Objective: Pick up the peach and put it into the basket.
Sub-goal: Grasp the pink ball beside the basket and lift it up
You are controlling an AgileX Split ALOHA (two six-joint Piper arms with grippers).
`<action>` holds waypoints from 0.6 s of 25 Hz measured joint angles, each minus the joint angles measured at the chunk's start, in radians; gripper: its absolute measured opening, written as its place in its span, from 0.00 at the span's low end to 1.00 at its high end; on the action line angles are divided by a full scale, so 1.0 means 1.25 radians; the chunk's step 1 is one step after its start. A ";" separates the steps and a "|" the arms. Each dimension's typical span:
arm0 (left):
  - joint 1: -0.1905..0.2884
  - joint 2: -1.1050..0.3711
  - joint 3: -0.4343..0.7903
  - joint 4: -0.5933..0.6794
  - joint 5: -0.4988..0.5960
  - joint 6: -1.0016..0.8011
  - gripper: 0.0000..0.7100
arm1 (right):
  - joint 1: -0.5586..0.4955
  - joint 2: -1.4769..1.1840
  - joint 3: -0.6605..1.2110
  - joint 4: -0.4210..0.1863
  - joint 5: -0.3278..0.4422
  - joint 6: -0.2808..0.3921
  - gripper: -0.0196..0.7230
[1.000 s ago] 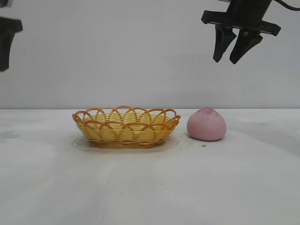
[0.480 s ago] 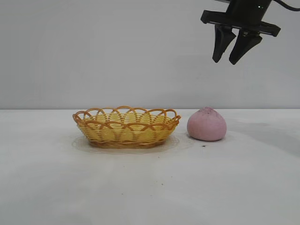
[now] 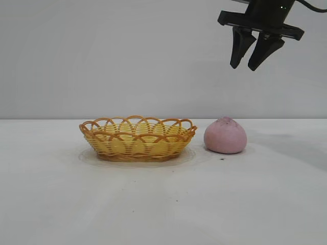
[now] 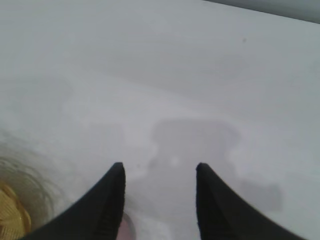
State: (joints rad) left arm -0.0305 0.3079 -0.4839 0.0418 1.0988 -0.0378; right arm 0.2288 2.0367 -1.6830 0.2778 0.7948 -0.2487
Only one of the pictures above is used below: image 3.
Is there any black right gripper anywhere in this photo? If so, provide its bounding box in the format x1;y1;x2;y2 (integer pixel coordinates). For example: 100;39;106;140
217;0;306;72

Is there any yellow woven wicker basket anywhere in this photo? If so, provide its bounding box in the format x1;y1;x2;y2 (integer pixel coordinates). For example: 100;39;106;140
78;114;198;163

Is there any black cable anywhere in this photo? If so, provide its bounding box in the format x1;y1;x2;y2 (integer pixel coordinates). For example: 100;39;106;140
297;0;327;13

